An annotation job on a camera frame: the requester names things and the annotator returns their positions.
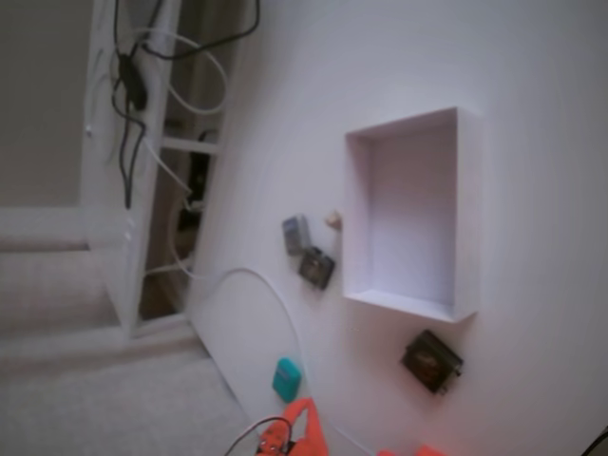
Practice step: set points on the black box clear lid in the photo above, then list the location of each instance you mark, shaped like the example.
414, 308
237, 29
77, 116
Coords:
316, 268
430, 362

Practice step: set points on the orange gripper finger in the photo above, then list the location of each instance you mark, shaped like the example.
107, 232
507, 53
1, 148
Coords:
311, 434

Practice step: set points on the grey metal case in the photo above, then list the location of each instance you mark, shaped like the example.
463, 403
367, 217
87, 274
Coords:
295, 233

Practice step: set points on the white cardboard bin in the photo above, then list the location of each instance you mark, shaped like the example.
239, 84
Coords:
413, 214

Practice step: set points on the white shelf frame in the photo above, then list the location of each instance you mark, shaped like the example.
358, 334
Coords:
107, 199

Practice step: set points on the beige animal figurine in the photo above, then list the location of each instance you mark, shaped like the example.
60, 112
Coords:
333, 221

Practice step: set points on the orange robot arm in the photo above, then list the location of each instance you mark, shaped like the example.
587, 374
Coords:
413, 450

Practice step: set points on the green cube case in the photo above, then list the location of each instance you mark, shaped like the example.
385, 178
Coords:
286, 378

